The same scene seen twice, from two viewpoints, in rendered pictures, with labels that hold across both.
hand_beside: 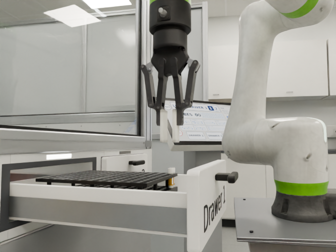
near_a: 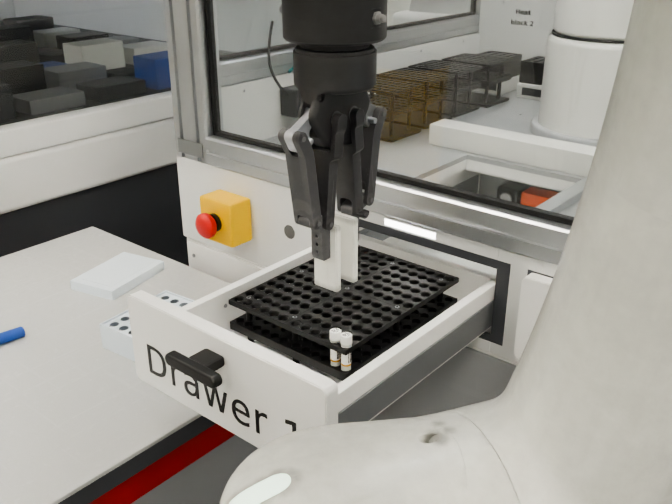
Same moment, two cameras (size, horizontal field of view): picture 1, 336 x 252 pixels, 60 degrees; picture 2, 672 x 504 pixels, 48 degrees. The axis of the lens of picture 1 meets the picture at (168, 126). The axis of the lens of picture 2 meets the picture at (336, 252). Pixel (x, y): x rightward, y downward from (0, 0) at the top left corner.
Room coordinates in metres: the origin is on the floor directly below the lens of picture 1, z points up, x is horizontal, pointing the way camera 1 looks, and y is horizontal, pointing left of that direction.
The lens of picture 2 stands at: (0.88, -0.64, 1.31)
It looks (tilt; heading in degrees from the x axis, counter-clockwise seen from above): 24 degrees down; 112
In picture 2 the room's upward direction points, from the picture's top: straight up
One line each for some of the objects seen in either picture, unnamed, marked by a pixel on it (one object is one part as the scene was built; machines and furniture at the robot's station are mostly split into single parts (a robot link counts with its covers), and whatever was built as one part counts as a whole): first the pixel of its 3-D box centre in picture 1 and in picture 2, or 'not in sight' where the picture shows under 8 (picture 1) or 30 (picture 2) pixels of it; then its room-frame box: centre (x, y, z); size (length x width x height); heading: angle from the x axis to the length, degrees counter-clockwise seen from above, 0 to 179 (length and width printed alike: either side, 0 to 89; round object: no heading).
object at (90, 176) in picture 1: (112, 191); (347, 311); (0.59, 0.11, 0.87); 0.22 x 0.18 x 0.06; 72
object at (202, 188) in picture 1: (211, 194); (224, 379); (0.53, -0.08, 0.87); 0.29 x 0.02 x 0.11; 162
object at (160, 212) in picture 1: (108, 193); (351, 312); (0.60, 0.12, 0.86); 0.40 x 0.26 x 0.06; 72
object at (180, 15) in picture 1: (169, 20); (331, 10); (0.62, 0.00, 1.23); 0.12 x 0.09 x 0.06; 162
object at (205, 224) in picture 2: not in sight; (208, 224); (0.30, 0.28, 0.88); 0.04 x 0.03 x 0.04; 162
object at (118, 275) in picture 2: not in sight; (118, 274); (0.13, 0.26, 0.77); 0.13 x 0.09 x 0.02; 85
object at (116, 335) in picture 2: not in sight; (155, 325); (0.30, 0.13, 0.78); 0.12 x 0.08 x 0.04; 77
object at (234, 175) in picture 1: (226, 176); (202, 363); (0.52, -0.10, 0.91); 0.07 x 0.04 x 0.01; 162
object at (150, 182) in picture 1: (159, 178); (289, 322); (0.56, 0.02, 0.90); 0.18 x 0.02 x 0.01; 162
